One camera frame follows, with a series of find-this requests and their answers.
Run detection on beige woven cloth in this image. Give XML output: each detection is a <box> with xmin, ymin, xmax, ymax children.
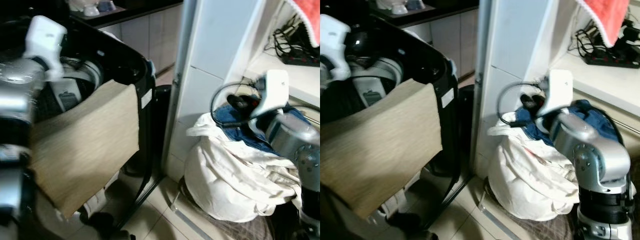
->
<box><xmin>29</xmin><ymin>79</ymin><xmax>141</xmax><ymax>219</ymax></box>
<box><xmin>320</xmin><ymin>77</ymin><xmax>444</xmax><ymax>220</ymax></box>

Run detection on black top-load washing machine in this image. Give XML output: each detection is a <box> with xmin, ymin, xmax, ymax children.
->
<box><xmin>0</xmin><ymin>15</ymin><xmax>174</xmax><ymax>237</ymax></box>
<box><xmin>320</xmin><ymin>15</ymin><xmax>477</xmax><ymax>237</ymax></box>

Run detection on blue denim garment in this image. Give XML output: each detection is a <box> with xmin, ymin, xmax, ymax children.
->
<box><xmin>520</xmin><ymin>99</ymin><xmax>622</xmax><ymax>151</ymax></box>
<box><xmin>215</xmin><ymin>102</ymin><xmax>313</xmax><ymax>157</ymax></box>

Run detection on white items on countertop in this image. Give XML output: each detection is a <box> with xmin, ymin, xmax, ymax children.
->
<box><xmin>67</xmin><ymin>0</ymin><xmax>119</xmax><ymax>17</ymax></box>
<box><xmin>375</xmin><ymin>0</ymin><xmax>427</xmax><ymax>15</ymax></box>

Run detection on red towel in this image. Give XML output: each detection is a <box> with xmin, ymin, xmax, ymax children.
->
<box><xmin>291</xmin><ymin>0</ymin><xmax>321</xmax><ymax>47</ymax></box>
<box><xmin>579</xmin><ymin>0</ymin><xmax>631</xmax><ymax>49</ymax></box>

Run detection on black power strip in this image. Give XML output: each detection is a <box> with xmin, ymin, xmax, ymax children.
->
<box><xmin>280</xmin><ymin>49</ymin><xmax>321</xmax><ymax>67</ymax></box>
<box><xmin>584</xmin><ymin>49</ymin><xmax>640</xmax><ymax>69</ymax></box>

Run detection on white shelf unit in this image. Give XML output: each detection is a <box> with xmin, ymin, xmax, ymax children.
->
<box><xmin>164</xmin><ymin>0</ymin><xmax>321</xmax><ymax>183</ymax></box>
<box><xmin>471</xmin><ymin>0</ymin><xmax>640</xmax><ymax>181</ymax></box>

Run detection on white fabric laundry bag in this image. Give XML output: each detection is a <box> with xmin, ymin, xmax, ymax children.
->
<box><xmin>184</xmin><ymin>112</ymin><xmax>307</xmax><ymax>224</ymax></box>
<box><xmin>487</xmin><ymin>112</ymin><xmax>585</xmax><ymax>222</ymax></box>

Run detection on white cabinet with dark countertop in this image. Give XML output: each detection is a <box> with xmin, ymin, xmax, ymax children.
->
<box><xmin>69</xmin><ymin>0</ymin><xmax>185</xmax><ymax>77</ymax></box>
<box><xmin>369</xmin><ymin>0</ymin><xmax>482</xmax><ymax>77</ymax></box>

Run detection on brown patterned floor mat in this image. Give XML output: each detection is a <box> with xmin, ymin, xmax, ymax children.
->
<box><xmin>502</xmin><ymin>205</ymin><xmax>578</xmax><ymax>240</ymax></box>
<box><xmin>218</xmin><ymin>212</ymin><xmax>302</xmax><ymax>240</ymax></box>

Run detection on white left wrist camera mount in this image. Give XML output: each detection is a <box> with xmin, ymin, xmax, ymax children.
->
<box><xmin>22</xmin><ymin>15</ymin><xmax>68</xmax><ymax>82</ymax></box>
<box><xmin>320</xmin><ymin>13</ymin><xmax>352</xmax><ymax>82</ymax></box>

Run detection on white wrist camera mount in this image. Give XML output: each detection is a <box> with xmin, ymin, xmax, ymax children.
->
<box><xmin>22</xmin><ymin>15</ymin><xmax>68</xmax><ymax>82</ymax></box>
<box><xmin>320</xmin><ymin>13</ymin><xmax>352</xmax><ymax>82</ymax></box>
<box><xmin>536</xmin><ymin>69</ymin><xmax>574</xmax><ymax>119</ymax></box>
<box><xmin>249</xmin><ymin>69</ymin><xmax>291</xmax><ymax>119</ymax></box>

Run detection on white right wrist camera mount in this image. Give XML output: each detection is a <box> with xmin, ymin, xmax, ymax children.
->
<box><xmin>249</xmin><ymin>69</ymin><xmax>291</xmax><ymax>119</ymax></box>
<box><xmin>536</xmin><ymin>69</ymin><xmax>574</xmax><ymax>119</ymax></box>

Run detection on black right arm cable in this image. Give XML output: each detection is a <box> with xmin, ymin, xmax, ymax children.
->
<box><xmin>210</xmin><ymin>82</ymin><xmax>267</xmax><ymax>129</ymax></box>
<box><xmin>496</xmin><ymin>81</ymin><xmax>547</xmax><ymax>128</ymax></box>

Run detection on tangled black power cables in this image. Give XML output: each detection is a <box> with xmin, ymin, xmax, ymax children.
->
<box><xmin>574</xmin><ymin>19</ymin><xmax>640</xmax><ymax>57</ymax></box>
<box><xmin>271</xmin><ymin>14</ymin><xmax>312</xmax><ymax>57</ymax></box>

